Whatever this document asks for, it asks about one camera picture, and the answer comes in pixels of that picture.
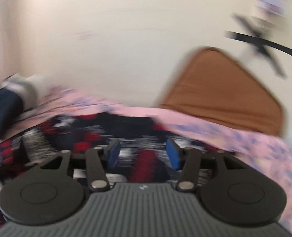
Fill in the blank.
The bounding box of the black red white patterned sweater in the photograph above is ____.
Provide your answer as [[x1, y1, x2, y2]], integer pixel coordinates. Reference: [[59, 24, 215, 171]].
[[0, 112, 218, 183]]

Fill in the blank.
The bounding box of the brown cushion headboard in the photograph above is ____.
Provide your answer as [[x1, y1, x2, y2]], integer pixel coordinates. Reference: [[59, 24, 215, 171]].
[[159, 47, 284, 136]]

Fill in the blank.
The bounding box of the pink floral bed sheet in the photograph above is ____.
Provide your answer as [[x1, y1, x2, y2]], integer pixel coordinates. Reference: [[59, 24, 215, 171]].
[[0, 87, 292, 232]]

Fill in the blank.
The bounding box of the navy white striped garment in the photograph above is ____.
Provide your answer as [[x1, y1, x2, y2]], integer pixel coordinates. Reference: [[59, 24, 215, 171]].
[[0, 74, 49, 139]]

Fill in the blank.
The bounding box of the black tape cross on wall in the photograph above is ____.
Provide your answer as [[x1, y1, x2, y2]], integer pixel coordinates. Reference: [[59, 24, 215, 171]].
[[226, 14, 292, 79]]

